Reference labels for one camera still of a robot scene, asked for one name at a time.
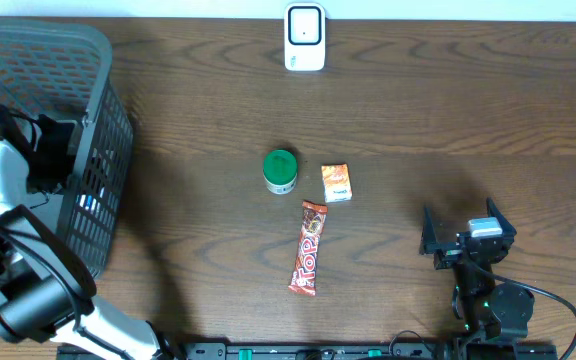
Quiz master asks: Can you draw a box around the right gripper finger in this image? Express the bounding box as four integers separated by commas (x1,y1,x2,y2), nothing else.
419,207,461,255
486,197,517,236

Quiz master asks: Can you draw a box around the white Panadol box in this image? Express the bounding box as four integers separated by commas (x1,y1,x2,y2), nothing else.
79,187,105,214

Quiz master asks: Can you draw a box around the orange tissue pack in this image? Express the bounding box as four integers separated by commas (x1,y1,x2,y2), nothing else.
321,164,352,203

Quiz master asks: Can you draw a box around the red Top chocolate bar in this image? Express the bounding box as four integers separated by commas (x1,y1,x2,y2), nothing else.
288,201,328,296

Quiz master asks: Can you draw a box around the green lid white jar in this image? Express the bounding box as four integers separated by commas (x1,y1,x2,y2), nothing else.
263,149,298,195

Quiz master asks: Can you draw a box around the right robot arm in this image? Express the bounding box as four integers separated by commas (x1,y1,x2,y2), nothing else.
419,198,535,359

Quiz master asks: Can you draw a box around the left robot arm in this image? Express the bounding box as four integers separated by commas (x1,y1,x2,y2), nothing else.
0,105,179,359

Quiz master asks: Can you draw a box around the white barcode scanner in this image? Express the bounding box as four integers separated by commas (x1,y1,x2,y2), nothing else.
284,2,326,72

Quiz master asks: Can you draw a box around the grey plastic shopping basket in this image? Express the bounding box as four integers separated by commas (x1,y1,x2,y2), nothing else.
0,18,134,277

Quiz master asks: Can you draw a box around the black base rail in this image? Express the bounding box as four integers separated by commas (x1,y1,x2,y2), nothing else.
167,341,559,360

